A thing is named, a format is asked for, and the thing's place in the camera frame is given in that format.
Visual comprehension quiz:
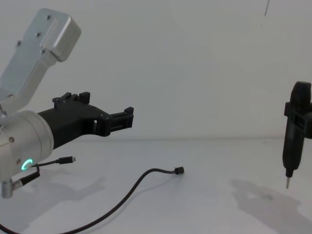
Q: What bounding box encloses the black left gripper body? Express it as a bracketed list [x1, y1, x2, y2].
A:
[37, 101, 109, 150]

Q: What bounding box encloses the white table cloth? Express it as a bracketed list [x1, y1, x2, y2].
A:
[0, 137, 312, 234]

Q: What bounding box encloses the thin dark cable silver plug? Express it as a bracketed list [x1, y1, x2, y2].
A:
[31, 156, 77, 169]

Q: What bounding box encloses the black cable with black plug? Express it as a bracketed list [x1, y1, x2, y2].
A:
[0, 166, 185, 234]

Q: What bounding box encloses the plain pale wall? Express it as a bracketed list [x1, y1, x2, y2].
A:
[0, 0, 312, 142]

